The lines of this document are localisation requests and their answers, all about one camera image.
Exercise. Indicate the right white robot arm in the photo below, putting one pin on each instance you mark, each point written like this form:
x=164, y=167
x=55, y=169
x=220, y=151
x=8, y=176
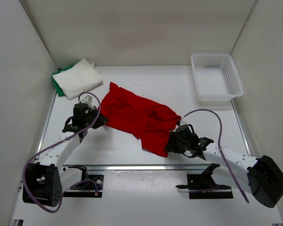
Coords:
x=260, y=177

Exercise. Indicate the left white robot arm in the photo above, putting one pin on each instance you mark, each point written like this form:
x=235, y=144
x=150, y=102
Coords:
x=47, y=179

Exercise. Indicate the green polo shirt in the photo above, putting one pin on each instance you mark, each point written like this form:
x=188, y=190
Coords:
x=59, y=90

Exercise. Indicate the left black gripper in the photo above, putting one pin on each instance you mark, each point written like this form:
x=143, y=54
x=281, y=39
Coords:
x=101, y=120

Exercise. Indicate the red t shirt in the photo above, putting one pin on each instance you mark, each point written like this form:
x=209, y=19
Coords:
x=147, y=120

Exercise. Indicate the white t shirt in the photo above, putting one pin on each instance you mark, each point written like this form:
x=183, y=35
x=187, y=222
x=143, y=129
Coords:
x=80, y=78

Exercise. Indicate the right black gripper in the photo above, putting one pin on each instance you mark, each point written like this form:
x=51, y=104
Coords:
x=172, y=146

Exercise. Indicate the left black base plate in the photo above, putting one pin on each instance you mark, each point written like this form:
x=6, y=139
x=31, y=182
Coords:
x=89, y=189

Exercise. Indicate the white plastic basket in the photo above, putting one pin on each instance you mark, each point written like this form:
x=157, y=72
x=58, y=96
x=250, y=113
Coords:
x=216, y=78

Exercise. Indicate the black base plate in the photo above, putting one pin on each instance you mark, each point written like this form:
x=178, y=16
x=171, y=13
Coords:
x=200, y=188
x=89, y=189

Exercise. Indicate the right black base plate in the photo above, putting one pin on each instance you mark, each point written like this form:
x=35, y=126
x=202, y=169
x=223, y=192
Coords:
x=200, y=188

